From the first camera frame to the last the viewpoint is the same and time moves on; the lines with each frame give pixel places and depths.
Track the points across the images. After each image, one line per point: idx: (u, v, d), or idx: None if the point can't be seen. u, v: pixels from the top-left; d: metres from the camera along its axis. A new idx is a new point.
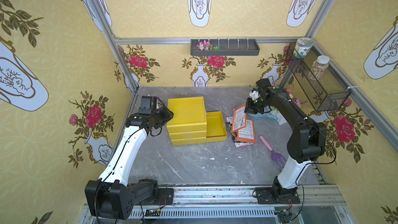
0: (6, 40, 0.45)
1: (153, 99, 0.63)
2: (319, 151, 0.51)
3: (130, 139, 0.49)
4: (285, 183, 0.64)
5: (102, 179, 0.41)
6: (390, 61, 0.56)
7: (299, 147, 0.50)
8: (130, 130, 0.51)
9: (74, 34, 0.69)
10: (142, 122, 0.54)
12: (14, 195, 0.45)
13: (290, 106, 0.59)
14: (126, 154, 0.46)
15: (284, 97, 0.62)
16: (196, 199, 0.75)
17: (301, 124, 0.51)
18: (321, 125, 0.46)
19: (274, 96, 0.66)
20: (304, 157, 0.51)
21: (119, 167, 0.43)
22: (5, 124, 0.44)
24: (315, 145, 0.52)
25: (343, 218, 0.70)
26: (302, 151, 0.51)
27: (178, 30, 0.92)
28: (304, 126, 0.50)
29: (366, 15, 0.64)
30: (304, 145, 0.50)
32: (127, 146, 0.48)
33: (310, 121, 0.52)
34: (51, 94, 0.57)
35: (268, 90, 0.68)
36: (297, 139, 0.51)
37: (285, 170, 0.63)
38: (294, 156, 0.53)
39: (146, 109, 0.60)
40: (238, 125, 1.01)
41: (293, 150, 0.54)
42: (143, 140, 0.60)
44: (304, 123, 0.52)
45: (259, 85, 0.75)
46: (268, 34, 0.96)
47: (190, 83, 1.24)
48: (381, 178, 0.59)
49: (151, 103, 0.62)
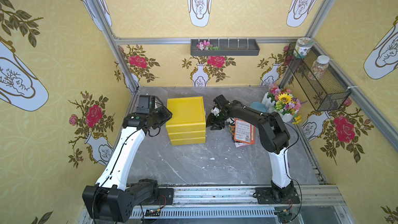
0: (6, 40, 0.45)
1: (152, 97, 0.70)
2: (285, 135, 0.58)
3: (128, 141, 0.48)
4: (280, 182, 0.65)
5: (101, 184, 0.40)
6: (390, 61, 0.56)
7: (269, 139, 0.57)
8: (127, 132, 0.50)
9: (74, 34, 0.69)
10: (140, 123, 0.52)
12: (14, 195, 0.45)
13: (246, 109, 0.69)
14: (124, 157, 0.45)
15: (239, 107, 0.72)
16: (196, 199, 0.75)
17: (261, 120, 0.58)
18: (274, 114, 0.59)
19: (232, 108, 0.77)
20: (278, 146, 0.57)
21: (117, 171, 0.42)
22: (5, 124, 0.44)
24: (280, 132, 0.59)
25: (343, 218, 0.70)
26: (273, 142, 0.56)
27: (178, 30, 0.92)
28: (264, 120, 0.58)
29: (366, 14, 0.64)
30: (272, 136, 0.56)
32: (125, 149, 0.46)
33: (265, 114, 0.61)
34: (52, 93, 0.59)
35: (227, 107, 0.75)
36: (263, 134, 0.59)
37: (274, 168, 0.65)
38: (270, 150, 0.59)
39: (145, 108, 0.58)
40: (243, 138, 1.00)
41: (266, 144, 0.60)
42: (140, 140, 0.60)
44: (263, 117, 0.59)
45: (218, 102, 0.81)
46: (268, 34, 0.96)
47: (190, 83, 1.24)
48: (381, 178, 0.59)
49: (150, 101, 0.60)
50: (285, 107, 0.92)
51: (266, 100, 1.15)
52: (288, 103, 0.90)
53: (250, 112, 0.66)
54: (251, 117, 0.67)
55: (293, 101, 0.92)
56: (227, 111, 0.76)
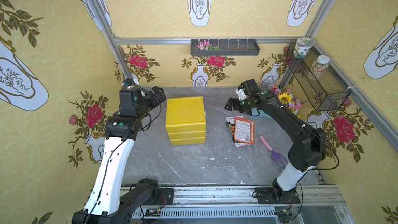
0: (6, 40, 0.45)
1: (135, 89, 0.47)
2: (321, 156, 0.49)
3: (113, 157, 0.41)
4: (285, 186, 0.63)
5: (88, 211, 0.37)
6: (390, 61, 0.56)
7: (303, 157, 0.47)
8: (111, 144, 0.42)
9: (74, 34, 0.69)
10: (125, 130, 0.43)
12: (14, 195, 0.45)
13: (284, 112, 0.55)
14: (110, 177, 0.39)
15: (274, 102, 0.59)
16: (196, 199, 0.75)
17: (302, 134, 0.48)
18: (320, 130, 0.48)
19: (265, 102, 0.62)
20: (309, 166, 0.49)
21: (105, 194, 0.38)
22: (5, 124, 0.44)
24: (317, 151, 0.50)
25: (343, 218, 0.70)
26: (307, 160, 0.49)
27: (178, 30, 0.92)
28: (304, 136, 0.47)
29: (366, 15, 0.64)
30: (308, 154, 0.47)
32: (111, 167, 0.40)
33: (309, 128, 0.50)
34: (51, 94, 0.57)
35: (258, 97, 0.64)
36: (299, 150, 0.48)
37: (285, 174, 0.61)
38: (297, 167, 0.50)
39: (129, 108, 0.46)
40: (243, 138, 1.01)
41: (295, 160, 0.51)
42: (129, 149, 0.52)
44: (304, 131, 0.49)
45: (246, 87, 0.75)
46: (268, 34, 0.96)
47: (190, 83, 1.24)
48: (381, 178, 0.59)
49: (132, 97, 0.47)
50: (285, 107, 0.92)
51: None
52: (288, 103, 0.90)
53: (291, 122, 0.52)
54: (290, 127, 0.52)
55: (293, 101, 0.92)
56: (256, 102, 0.66)
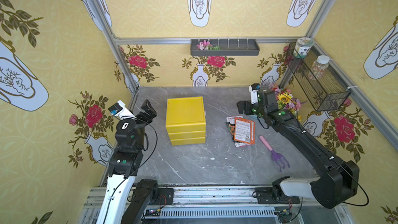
0: (6, 40, 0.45)
1: (130, 128, 0.46)
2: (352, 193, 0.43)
3: (115, 195, 0.43)
4: (287, 192, 0.62)
5: None
6: (390, 61, 0.56)
7: (333, 196, 0.41)
8: (113, 182, 0.45)
9: (74, 34, 0.69)
10: (128, 167, 0.46)
12: (14, 195, 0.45)
13: (307, 139, 0.49)
14: (111, 215, 0.41)
15: (294, 125, 0.53)
16: (196, 199, 0.75)
17: (333, 169, 0.42)
18: (352, 165, 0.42)
19: (285, 125, 0.54)
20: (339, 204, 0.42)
21: None
22: (5, 124, 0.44)
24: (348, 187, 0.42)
25: (343, 218, 0.70)
26: (337, 199, 0.43)
27: (178, 30, 0.92)
28: (337, 172, 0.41)
29: (366, 15, 0.64)
30: (339, 193, 0.43)
32: (112, 205, 0.42)
33: (338, 162, 0.43)
34: (51, 94, 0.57)
35: (275, 118, 0.58)
36: (328, 188, 0.41)
37: (292, 185, 0.59)
38: (325, 203, 0.43)
39: (127, 146, 0.48)
40: (243, 138, 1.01)
41: (322, 197, 0.43)
42: (130, 184, 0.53)
44: (335, 167, 0.42)
45: (263, 97, 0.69)
46: (268, 34, 0.96)
47: (190, 83, 1.24)
48: (381, 178, 0.59)
49: (128, 137, 0.47)
50: (286, 107, 0.92)
51: None
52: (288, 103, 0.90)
53: (316, 153, 0.46)
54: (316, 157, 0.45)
55: (293, 101, 0.92)
56: (273, 123, 0.57)
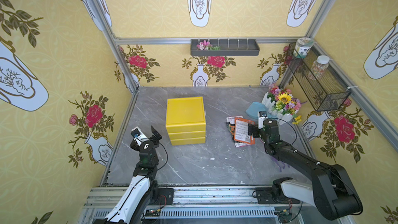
0: (6, 40, 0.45)
1: (150, 148, 0.64)
2: (354, 202, 0.42)
3: (137, 186, 0.56)
4: (287, 192, 0.63)
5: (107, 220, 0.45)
6: (390, 61, 0.56)
7: (326, 198, 0.42)
8: (136, 179, 0.59)
9: (74, 34, 0.69)
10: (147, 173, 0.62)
12: (14, 195, 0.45)
13: (297, 154, 0.57)
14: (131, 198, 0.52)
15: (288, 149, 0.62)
16: (196, 199, 0.75)
17: (317, 169, 0.47)
18: (338, 168, 0.46)
19: (281, 150, 0.63)
20: (341, 214, 0.42)
21: (125, 208, 0.48)
22: (5, 124, 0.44)
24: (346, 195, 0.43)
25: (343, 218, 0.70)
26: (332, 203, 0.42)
27: (178, 30, 0.92)
28: (322, 171, 0.47)
29: (366, 14, 0.64)
30: (332, 196, 0.44)
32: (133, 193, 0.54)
33: (324, 165, 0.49)
34: (51, 94, 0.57)
35: (273, 148, 0.67)
36: (320, 190, 0.43)
37: (293, 187, 0.59)
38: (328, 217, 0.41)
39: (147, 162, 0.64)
40: (243, 138, 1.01)
41: (323, 207, 0.43)
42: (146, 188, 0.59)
44: (321, 168, 0.47)
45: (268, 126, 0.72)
46: (268, 34, 0.96)
47: (190, 83, 1.24)
48: (381, 178, 0.59)
49: (148, 155, 0.65)
50: (285, 107, 0.92)
51: (266, 100, 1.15)
52: (288, 104, 0.90)
53: (305, 161, 0.53)
54: (306, 167, 0.50)
55: (293, 101, 0.92)
56: (272, 152, 0.67)
